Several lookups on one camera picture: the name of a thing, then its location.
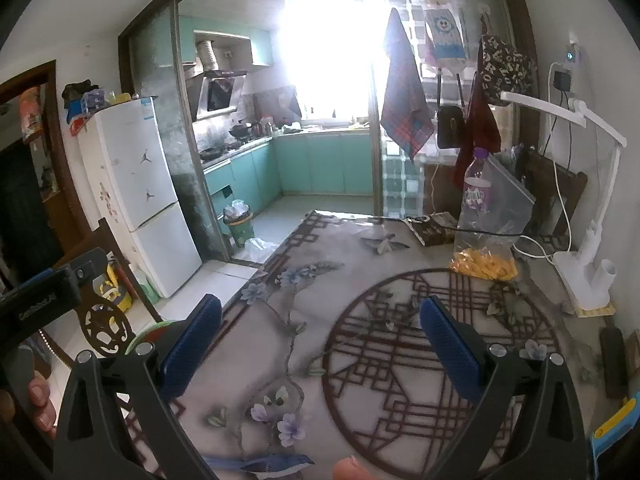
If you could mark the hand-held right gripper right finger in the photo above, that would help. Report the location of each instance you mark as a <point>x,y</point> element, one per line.
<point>450,350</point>

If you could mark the white desk lamp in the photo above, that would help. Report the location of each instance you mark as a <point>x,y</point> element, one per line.
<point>590,265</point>

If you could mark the blue packets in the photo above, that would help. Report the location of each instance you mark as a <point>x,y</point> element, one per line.
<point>95,99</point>

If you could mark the purple cap water bottle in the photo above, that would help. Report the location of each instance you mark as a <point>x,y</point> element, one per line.
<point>475,195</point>

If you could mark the white wall device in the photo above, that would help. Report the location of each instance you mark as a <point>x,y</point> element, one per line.
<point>572,54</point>

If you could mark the zip bag of yellow snacks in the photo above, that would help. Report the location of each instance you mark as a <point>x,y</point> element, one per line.
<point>487,260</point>

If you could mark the red basin with green rim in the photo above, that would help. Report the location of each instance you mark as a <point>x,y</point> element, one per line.
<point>150,334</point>

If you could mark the condiment bottles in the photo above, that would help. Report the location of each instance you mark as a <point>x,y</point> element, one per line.
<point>267,125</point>

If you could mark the dark wooden chair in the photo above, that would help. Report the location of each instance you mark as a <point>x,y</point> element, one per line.
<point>550,180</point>

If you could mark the silver vent duct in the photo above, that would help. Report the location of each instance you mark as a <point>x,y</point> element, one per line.
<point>206,55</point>

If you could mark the carved wooden chair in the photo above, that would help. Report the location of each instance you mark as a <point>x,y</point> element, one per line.
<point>107,330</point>

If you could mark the blue yellow toy board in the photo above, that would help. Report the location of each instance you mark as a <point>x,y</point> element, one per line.
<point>610,430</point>

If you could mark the red wall hanging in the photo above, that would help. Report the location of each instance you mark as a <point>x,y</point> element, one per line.
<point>30,110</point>

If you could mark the teal lower kitchen cabinets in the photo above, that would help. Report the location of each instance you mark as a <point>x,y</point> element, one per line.
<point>315,160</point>

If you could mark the dark rectangular block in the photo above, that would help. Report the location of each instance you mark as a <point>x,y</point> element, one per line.
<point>615,360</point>

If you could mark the black lettered bag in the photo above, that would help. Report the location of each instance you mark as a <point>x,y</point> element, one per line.
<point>505,67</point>

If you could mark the green plastic jug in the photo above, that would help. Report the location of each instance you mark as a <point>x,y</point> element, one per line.
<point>147,285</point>

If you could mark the wooden coaster board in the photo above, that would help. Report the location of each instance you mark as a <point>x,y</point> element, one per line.
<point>596,310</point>

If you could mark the plaid towel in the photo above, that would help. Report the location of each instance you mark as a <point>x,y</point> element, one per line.
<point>405,105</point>

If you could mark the teal upper kitchen cabinets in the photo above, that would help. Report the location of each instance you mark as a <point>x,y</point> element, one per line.
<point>260,47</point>

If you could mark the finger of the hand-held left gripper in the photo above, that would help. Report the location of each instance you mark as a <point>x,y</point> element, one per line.
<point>87,270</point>
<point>25,285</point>

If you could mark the person's right hand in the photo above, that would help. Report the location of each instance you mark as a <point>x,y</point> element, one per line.
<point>352,470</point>

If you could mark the yellow plastic toy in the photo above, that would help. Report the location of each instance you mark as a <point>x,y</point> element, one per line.
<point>117,290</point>

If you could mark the green trash can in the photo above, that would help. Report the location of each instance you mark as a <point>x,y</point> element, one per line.
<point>240,225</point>

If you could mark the frosted glass sliding door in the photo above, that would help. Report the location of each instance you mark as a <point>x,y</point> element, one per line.
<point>172,160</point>

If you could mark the range hood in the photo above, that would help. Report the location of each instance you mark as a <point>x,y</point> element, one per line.
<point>220,92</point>

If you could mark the teal kitchen cabinets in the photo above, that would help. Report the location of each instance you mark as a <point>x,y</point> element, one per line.
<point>315,160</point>
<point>260,47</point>

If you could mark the white refrigerator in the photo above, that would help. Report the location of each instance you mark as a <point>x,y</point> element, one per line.
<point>145,190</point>

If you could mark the black handbag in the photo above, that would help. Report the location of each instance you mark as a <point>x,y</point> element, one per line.
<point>450,125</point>

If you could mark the white plastic bag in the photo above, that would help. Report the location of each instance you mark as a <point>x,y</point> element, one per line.
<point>260,250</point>

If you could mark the dark red cloth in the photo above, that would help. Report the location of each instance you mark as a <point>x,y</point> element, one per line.
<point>477,125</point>

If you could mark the dark green cloth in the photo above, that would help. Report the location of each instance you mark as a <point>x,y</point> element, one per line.
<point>77,90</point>

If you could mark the blue white hanging pouch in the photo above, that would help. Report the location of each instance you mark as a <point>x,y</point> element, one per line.
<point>445,35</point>

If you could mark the black wok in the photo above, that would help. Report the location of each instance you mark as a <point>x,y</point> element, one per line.
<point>241,131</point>

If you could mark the person's left hand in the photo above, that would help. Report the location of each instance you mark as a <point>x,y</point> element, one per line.
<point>42,405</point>

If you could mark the black charger plug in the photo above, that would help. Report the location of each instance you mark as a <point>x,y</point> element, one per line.
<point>564,80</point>

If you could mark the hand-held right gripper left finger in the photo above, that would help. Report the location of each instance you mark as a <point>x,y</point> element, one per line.
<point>192,345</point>

